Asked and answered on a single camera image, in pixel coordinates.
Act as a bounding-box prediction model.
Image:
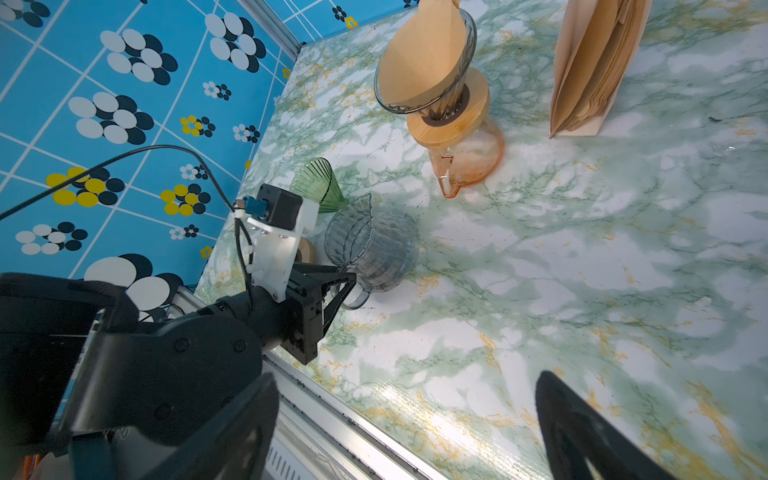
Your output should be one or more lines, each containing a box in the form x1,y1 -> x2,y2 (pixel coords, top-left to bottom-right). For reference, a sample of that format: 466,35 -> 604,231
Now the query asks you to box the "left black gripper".
281,263 -> 357,365

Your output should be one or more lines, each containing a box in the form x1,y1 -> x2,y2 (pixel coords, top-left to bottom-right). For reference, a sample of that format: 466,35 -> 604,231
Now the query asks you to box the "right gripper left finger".
144,373 -> 280,479

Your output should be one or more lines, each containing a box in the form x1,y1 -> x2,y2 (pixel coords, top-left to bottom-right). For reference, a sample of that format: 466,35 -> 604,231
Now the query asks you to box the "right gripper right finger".
535,371 -> 673,479

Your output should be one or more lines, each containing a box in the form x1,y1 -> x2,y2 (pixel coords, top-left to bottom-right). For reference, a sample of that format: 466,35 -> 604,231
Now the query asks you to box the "grey glass pitcher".
324,193 -> 419,310

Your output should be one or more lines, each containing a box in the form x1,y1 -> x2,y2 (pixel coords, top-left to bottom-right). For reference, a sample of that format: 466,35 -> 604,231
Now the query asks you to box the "green glass dripper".
289,157 -> 348,214

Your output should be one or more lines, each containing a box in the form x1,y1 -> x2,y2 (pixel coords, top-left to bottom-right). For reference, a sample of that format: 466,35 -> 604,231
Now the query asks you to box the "wooden ring holder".
296,238 -> 316,264
406,67 -> 490,149

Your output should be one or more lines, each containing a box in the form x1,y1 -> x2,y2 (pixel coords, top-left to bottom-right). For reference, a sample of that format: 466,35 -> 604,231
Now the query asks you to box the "clear grey glass dripper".
373,7 -> 479,121

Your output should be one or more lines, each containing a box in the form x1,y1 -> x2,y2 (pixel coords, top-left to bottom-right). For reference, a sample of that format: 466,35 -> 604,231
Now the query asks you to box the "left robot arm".
1,263 -> 356,455

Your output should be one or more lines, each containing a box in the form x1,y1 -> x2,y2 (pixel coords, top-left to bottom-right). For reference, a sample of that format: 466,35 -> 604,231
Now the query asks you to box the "orange coffee filter box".
549,0 -> 652,137

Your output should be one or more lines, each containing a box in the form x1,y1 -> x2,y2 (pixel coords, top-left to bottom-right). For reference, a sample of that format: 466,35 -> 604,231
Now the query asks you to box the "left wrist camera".
234,183 -> 319,303

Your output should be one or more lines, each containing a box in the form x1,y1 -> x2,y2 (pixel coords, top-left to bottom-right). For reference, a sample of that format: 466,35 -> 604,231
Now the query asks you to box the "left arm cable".
0,143 -> 256,301

